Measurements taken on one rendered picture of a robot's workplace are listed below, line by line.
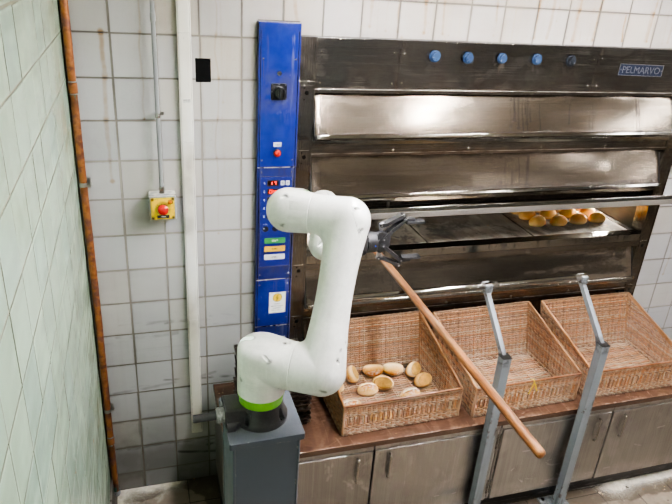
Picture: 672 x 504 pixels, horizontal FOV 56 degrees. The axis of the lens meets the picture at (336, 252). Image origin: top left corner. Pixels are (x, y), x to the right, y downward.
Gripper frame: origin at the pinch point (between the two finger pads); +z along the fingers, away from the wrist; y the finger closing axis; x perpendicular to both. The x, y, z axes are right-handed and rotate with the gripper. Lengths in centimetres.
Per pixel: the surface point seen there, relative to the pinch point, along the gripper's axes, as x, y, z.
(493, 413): 5, 81, 43
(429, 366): -36, 84, 32
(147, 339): -55, 65, -95
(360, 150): -55, -17, -5
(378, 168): -56, -8, 5
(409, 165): -57, -9, 19
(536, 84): -57, -44, 75
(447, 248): -55, 32, 43
